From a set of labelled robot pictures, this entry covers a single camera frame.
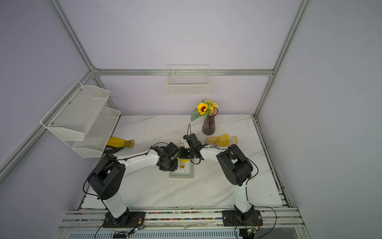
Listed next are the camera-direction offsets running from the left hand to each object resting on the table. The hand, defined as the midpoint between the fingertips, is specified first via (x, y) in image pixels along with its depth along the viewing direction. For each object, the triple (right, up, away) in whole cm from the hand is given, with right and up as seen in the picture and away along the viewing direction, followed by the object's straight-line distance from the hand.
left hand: (173, 171), depth 90 cm
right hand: (+3, +8, +5) cm, 10 cm away
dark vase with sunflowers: (+21, +37, -1) cm, 43 cm away
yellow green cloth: (+6, +6, +1) cm, 9 cm away
